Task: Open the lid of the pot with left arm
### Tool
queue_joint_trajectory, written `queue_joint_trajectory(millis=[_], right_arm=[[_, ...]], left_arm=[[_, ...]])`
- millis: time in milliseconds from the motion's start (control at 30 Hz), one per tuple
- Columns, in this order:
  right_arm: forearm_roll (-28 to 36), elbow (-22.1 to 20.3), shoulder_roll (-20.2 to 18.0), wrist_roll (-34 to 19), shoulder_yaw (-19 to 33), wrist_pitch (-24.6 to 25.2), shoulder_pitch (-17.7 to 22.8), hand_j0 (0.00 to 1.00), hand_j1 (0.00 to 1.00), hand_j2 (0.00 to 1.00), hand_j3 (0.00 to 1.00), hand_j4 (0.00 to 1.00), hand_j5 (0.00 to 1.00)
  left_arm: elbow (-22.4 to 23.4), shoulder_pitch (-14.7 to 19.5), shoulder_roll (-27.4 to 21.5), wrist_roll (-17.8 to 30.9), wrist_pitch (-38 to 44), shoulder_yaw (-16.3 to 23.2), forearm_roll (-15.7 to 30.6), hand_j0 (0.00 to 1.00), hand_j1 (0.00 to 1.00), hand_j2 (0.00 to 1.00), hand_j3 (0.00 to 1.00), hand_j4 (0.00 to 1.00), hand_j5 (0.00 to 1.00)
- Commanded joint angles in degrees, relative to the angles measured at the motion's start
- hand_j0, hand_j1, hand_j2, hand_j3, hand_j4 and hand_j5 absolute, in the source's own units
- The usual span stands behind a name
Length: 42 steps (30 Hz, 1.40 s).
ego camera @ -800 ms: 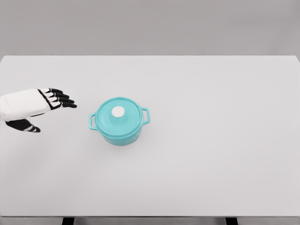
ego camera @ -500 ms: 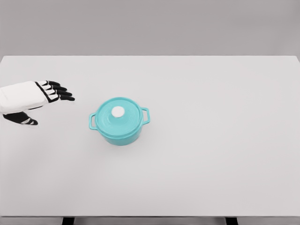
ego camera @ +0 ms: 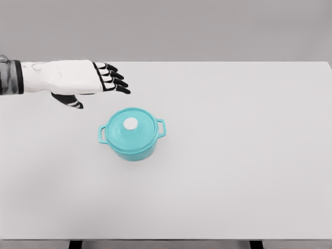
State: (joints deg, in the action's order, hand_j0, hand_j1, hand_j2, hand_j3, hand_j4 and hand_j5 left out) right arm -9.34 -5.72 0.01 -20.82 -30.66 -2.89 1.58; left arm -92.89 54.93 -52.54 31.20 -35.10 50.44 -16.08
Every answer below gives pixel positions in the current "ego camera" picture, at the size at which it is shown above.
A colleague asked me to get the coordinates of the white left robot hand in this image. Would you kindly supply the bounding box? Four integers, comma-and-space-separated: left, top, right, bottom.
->
49, 60, 131, 110

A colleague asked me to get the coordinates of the teal pot with handles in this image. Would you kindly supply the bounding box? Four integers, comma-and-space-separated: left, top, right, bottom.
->
98, 118, 167, 162

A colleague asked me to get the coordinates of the teal lid with white knob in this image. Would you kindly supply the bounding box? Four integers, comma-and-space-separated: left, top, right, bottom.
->
106, 106, 158, 153

